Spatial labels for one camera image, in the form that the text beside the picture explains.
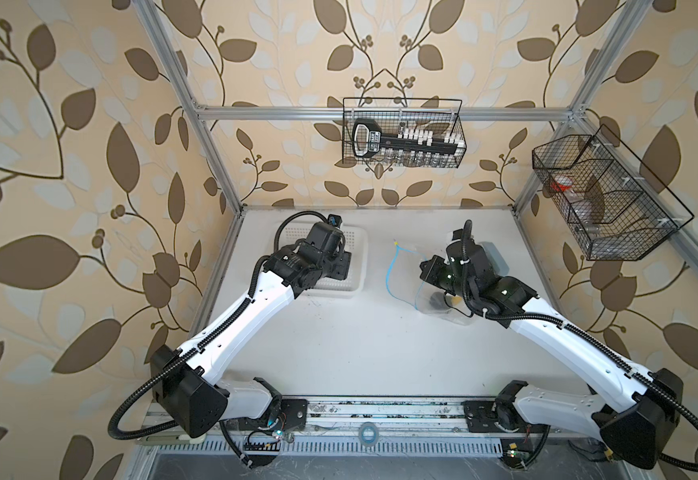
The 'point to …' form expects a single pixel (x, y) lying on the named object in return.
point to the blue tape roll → (368, 434)
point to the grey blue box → (498, 263)
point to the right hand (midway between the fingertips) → (420, 266)
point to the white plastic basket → (356, 243)
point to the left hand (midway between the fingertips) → (341, 256)
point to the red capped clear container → (561, 183)
